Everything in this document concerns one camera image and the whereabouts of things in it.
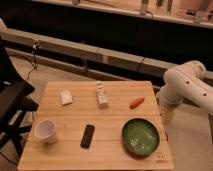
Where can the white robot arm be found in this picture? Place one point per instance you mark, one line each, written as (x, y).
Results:
(184, 81)

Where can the black office chair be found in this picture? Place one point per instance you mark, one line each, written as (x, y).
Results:
(14, 102)

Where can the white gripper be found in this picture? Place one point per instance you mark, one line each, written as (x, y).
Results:
(167, 114)

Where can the white spray bottle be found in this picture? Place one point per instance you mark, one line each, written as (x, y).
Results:
(101, 95)

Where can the orange red pepper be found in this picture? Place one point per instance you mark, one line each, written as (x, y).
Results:
(135, 103)

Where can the white paper cup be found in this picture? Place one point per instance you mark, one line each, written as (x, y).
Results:
(45, 131)

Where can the green ceramic bowl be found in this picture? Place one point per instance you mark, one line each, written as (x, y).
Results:
(140, 137)

